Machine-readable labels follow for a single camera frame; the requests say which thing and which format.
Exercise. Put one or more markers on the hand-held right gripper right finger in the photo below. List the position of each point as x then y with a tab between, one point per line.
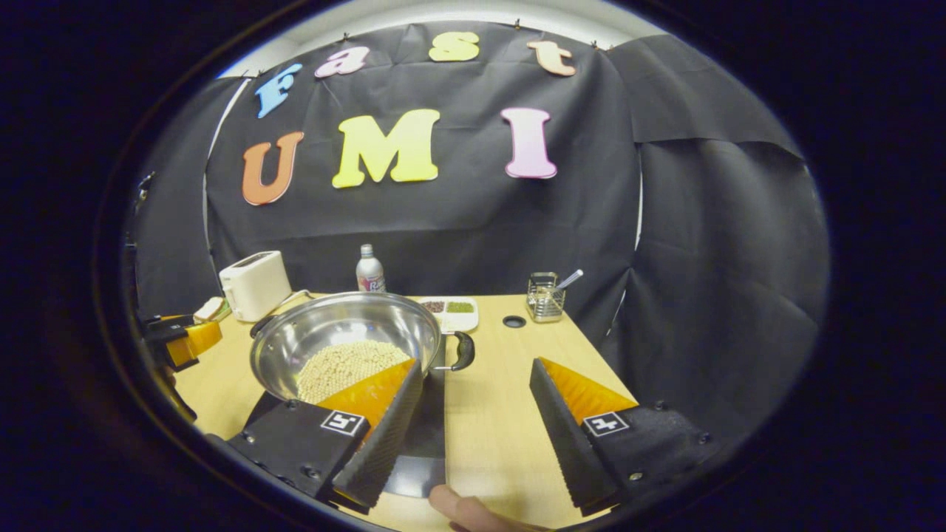
565	443

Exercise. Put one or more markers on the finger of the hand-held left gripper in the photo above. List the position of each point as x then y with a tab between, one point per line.
199	340

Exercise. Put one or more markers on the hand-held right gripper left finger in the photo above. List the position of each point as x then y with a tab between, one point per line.
388	443

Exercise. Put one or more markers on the black induction cooktop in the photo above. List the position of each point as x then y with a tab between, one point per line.
429	436

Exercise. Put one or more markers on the stainless steel pot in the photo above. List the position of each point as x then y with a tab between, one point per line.
340	318

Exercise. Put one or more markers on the bread slice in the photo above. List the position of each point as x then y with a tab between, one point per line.
209	307

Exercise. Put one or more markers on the small green plate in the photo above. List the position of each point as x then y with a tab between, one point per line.
224	316

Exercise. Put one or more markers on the white toaster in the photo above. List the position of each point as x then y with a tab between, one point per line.
255	284

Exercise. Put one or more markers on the pile of yellow beans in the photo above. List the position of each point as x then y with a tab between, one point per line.
347	366

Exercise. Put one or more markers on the black table grommet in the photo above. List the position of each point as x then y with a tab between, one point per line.
514	321

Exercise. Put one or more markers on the white divided bean tray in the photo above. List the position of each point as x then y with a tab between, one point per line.
462	318

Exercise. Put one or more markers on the spoon in mesh holder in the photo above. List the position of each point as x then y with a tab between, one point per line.
570	278

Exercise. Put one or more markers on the silver drink bottle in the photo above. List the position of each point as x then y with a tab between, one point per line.
369	273

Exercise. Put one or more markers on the black backdrop cloth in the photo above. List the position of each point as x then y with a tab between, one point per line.
480	222

